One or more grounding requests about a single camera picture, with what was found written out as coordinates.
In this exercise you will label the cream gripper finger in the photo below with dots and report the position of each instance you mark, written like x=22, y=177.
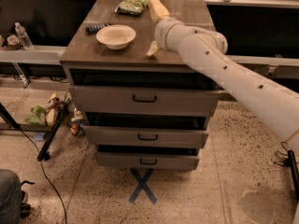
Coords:
x=157, y=10
x=153, y=48

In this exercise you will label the white paper bowl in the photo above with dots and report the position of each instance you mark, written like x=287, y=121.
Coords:
x=116, y=36

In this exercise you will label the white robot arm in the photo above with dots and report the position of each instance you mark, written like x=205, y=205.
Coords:
x=204, y=52

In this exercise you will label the clear water bottle on cabinet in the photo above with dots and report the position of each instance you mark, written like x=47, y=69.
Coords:
x=176, y=7

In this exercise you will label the small water bottle on shelf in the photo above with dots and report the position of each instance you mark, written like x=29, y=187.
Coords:
x=23, y=36

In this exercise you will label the bowl with items on shelf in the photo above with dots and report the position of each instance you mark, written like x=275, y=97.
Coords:
x=9, y=42

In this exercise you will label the green chip bag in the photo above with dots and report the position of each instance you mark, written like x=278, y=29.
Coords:
x=131, y=7

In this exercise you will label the grey drawer cabinet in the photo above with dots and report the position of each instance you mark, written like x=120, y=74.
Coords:
x=88, y=62

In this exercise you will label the top grey drawer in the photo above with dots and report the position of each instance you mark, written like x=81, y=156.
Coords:
x=141, y=101

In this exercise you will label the grey drawer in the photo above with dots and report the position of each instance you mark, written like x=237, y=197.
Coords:
x=141, y=137
x=141, y=101
x=151, y=161

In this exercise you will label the middle grey drawer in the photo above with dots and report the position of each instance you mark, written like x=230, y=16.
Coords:
x=141, y=137

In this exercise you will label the small figurine on floor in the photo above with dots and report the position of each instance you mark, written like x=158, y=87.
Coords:
x=77, y=124

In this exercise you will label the bottom grey drawer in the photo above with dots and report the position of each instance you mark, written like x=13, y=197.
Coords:
x=151, y=161

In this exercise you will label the brown snack bag on floor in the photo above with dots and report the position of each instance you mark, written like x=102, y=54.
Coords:
x=53, y=109

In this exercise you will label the green crumpled bag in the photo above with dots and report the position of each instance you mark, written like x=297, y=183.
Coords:
x=38, y=116

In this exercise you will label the blue tape cross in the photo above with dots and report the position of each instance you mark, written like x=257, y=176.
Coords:
x=142, y=186

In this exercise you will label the black stand at right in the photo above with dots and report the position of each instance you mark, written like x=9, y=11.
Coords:
x=287, y=159

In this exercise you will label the person's jeans leg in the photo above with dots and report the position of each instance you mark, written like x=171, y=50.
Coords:
x=10, y=197

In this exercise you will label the black shoe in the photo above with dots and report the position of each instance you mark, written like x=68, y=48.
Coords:
x=25, y=207

